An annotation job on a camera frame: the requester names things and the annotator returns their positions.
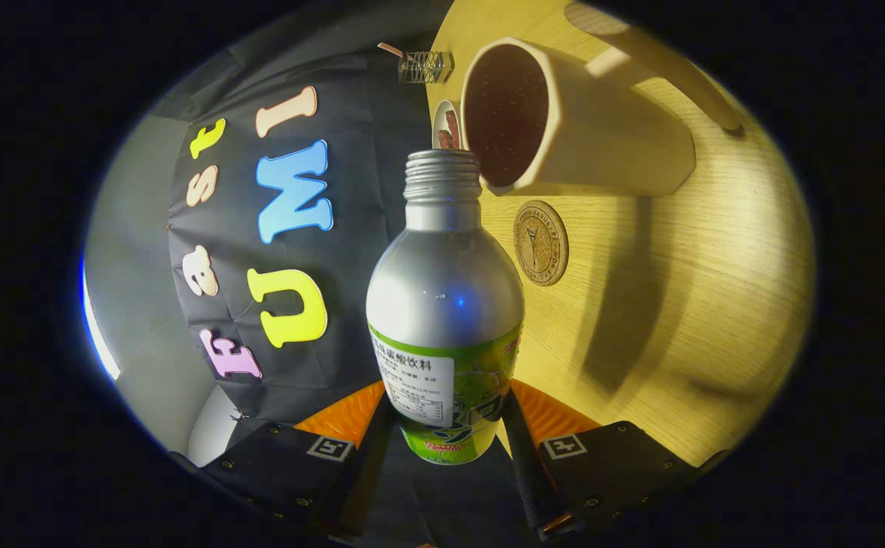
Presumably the wooden table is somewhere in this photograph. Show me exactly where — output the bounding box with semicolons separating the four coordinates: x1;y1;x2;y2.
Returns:
427;0;816;467

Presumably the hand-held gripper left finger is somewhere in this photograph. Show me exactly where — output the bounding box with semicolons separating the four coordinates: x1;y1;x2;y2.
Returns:
172;381;397;541

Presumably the metal wire utensil holder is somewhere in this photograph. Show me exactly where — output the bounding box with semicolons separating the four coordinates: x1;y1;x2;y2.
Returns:
399;50;455;84

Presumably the silver juice bottle green label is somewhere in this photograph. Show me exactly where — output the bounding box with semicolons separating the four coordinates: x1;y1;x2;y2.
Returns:
366;149;525;465

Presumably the cream cup with wooden handle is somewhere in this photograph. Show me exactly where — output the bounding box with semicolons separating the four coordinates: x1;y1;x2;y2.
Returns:
460;0;745;199

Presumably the round cork coaster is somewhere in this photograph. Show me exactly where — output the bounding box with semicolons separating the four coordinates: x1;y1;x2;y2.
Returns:
513;200;569;287

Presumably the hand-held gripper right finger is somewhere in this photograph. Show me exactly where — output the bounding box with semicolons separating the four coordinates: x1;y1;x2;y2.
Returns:
501;379;728;543

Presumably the white round plate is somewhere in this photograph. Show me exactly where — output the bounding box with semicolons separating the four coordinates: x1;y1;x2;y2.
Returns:
432;100;464;151

